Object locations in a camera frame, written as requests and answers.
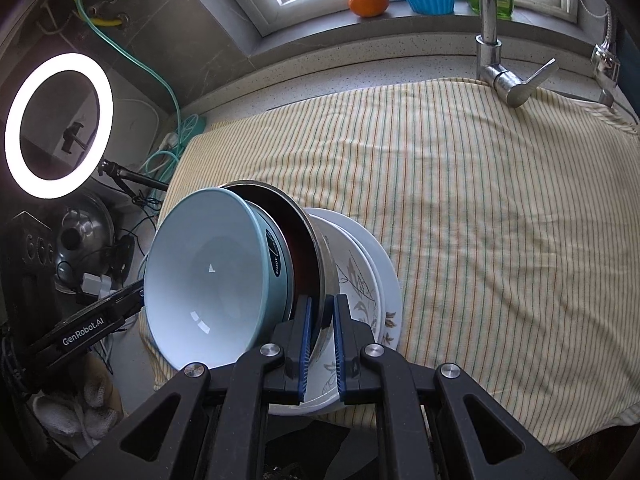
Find chrome sprayer fitting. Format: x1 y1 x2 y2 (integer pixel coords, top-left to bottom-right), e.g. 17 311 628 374
590 5 623 108

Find yellow hose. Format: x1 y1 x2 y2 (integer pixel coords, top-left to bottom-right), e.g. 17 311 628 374
60 0 123 28

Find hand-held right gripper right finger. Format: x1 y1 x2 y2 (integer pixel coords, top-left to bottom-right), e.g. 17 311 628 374
331 294 581 480

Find large steel bowl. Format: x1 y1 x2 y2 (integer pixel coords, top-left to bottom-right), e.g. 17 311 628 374
220 180 336 361

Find leaf print white plate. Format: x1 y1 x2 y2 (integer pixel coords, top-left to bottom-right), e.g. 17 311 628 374
272 212 383 413

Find chrome faucet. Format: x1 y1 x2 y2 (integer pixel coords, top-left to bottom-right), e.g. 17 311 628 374
472 0 560 109

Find person's left hand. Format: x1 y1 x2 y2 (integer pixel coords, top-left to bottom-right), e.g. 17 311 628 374
32 370 123 453

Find light green bowl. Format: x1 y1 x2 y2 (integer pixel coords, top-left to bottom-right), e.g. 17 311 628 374
144 187 293 367

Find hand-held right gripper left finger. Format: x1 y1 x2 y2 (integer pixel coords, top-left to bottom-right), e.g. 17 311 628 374
65 294 316 480

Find white box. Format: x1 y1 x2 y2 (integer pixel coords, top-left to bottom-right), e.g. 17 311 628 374
100 97 168 171

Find white ring light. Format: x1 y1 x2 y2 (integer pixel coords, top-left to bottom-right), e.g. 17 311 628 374
4 52 115 200

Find white power adapter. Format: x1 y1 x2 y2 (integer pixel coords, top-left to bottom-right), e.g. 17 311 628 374
80 272 113 296

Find orange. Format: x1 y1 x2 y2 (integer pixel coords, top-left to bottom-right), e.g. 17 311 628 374
348 0 390 18

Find teal power strip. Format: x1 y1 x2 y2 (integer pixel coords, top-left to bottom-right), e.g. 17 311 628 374
177 115 207 148

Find black tripod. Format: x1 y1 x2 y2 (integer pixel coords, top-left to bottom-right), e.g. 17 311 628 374
97 159 171 206

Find striped yellow cloth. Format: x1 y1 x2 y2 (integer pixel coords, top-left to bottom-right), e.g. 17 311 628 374
137 77 640 453

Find glass pot lid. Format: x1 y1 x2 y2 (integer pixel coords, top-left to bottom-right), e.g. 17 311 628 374
55 195 117 293

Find teal hose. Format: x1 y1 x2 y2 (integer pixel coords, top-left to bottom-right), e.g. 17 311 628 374
75 0 208 181

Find black oval device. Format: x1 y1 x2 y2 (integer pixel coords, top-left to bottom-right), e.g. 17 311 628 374
102 235 136 281

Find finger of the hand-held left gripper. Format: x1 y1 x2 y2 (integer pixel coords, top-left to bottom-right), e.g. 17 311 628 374
27 280 147 367

